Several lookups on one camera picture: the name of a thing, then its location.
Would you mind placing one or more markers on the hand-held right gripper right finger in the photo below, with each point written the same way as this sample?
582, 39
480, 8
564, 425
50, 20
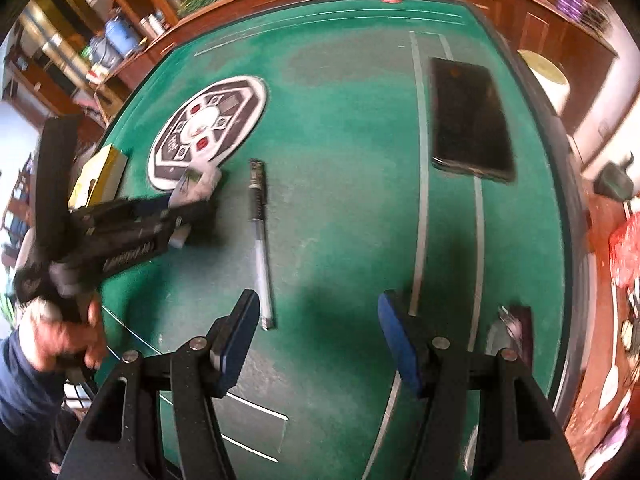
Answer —
400, 345

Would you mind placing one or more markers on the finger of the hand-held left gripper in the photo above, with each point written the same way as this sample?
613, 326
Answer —
197, 220

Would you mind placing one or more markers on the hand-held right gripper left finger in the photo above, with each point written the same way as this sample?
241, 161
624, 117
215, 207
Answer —
240, 345

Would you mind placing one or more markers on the white bottle green label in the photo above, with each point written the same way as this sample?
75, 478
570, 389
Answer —
205, 182

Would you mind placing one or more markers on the yellow cardboard box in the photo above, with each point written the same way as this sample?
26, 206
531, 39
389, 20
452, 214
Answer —
107, 170

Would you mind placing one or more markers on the clear gel pen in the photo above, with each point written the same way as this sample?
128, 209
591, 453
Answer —
261, 260

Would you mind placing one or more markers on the person's left forearm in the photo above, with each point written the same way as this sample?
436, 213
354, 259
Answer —
27, 400

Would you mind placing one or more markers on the person's left hand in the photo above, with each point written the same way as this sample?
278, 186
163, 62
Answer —
60, 335

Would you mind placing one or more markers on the round table control panel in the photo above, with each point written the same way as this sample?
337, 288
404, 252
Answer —
210, 125

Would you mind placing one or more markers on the shiny metal object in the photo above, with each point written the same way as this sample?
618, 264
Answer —
510, 324

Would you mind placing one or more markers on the wooden side counter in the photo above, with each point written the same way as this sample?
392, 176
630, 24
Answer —
130, 77
545, 35

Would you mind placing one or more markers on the steel cup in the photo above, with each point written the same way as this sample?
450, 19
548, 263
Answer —
149, 27

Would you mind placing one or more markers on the black smartphone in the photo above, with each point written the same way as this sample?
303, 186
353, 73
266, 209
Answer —
470, 120

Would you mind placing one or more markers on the red plastic bag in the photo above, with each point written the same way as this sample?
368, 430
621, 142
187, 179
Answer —
626, 255

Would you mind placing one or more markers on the dark green bin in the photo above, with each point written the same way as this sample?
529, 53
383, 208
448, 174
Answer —
615, 181

